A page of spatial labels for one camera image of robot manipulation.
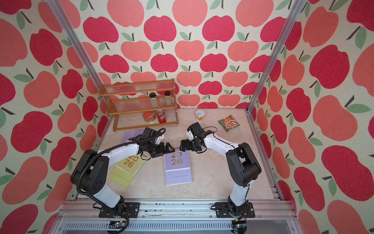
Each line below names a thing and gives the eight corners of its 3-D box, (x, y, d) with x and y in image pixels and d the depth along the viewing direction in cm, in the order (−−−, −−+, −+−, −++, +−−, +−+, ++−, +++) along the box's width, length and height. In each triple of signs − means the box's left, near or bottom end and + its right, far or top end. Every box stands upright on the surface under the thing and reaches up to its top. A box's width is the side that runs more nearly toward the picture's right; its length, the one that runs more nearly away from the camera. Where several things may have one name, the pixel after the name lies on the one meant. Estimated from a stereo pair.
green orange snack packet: (227, 131, 109) (228, 129, 106) (218, 122, 115) (219, 119, 112) (238, 126, 112) (239, 123, 110) (229, 117, 118) (230, 114, 116)
